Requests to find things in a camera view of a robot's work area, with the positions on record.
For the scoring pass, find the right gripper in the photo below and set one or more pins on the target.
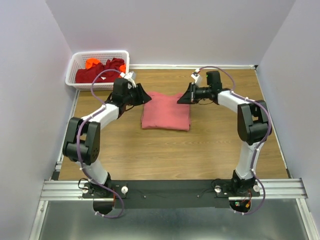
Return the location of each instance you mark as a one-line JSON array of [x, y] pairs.
[[194, 92]]

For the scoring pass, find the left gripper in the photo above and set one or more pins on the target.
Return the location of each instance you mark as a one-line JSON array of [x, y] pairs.
[[136, 93]]

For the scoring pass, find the pink t shirt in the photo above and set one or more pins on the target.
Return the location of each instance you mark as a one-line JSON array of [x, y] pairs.
[[163, 112]]

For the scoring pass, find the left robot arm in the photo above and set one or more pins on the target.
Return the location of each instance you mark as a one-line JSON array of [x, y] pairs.
[[83, 135]]

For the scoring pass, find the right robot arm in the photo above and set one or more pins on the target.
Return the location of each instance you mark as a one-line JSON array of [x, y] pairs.
[[253, 123]]

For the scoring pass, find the dark red t shirt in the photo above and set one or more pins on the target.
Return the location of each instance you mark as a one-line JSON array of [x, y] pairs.
[[100, 72]]

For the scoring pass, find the orange t shirt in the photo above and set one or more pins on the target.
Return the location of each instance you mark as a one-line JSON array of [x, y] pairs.
[[120, 71]]

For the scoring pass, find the white plastic laundry basket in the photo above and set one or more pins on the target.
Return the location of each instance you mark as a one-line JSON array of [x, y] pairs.
[[98, 69]]

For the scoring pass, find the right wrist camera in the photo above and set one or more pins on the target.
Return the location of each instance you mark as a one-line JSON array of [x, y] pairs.
[[197, 79]]

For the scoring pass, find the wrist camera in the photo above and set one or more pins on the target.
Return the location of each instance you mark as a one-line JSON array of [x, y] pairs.
[[197, 79], [130, 76]]

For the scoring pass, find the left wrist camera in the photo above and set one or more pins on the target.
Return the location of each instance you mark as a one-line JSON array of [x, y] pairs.
[[130, 76]]

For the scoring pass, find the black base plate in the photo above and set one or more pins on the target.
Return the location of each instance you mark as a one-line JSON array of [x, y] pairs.
[[105, 200]]

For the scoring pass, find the aluminium frame rail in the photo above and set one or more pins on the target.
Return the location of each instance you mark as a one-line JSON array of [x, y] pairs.
[[67, 190]]

